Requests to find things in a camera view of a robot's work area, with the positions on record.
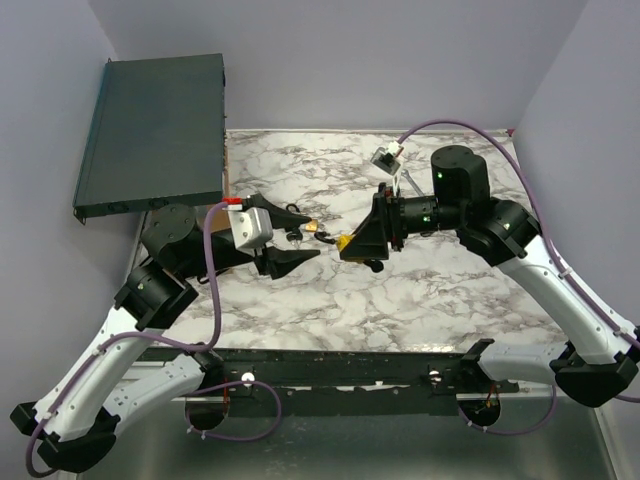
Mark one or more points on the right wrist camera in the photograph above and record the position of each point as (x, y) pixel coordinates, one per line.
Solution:
(386, 161)

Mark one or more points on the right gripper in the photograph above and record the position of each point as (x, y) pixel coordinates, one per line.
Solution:
(371, 238)

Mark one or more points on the wooden board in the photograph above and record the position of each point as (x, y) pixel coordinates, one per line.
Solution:
(220, 223)

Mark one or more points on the brass padlock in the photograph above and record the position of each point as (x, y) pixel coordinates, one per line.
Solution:
(313, 226)

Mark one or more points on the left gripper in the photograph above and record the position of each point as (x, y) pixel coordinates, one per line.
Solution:
(278, 261)

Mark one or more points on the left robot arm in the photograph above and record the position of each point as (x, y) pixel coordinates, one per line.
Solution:
(77, 423)

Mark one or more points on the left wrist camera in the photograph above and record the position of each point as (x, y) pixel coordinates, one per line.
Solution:
(251, 229)

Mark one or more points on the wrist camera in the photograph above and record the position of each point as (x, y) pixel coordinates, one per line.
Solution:
(251, 229)
(386, 161)

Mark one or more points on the yellow padlock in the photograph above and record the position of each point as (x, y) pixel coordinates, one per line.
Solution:
(340, 243)

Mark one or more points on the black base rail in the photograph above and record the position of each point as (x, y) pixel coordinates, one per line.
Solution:
(334, 383)

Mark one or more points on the large grey wrench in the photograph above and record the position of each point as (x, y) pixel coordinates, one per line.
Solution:
(416, 188)

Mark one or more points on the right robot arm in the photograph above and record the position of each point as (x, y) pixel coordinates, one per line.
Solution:
(595, 365)

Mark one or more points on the dark green metal box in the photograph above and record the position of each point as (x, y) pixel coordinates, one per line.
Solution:
(157, 137)

